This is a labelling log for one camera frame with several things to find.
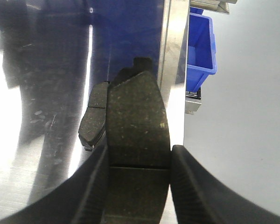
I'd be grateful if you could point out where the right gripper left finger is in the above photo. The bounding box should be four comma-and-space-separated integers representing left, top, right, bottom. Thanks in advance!
0, 146, 109, 224

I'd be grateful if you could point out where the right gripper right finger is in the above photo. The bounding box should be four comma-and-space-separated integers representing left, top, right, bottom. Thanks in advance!
170, 145, 280, 224

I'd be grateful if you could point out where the brake pad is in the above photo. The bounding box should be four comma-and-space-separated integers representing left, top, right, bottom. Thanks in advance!
78, 81, 110, 151
104, 57, 171, 224

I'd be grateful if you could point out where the right blue plastic bin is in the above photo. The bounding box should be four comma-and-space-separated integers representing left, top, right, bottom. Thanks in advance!
186, 13, 217, 92

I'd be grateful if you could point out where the steel roller rack frame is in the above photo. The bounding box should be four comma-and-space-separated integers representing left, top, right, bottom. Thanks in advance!
158, 0, 236, 114

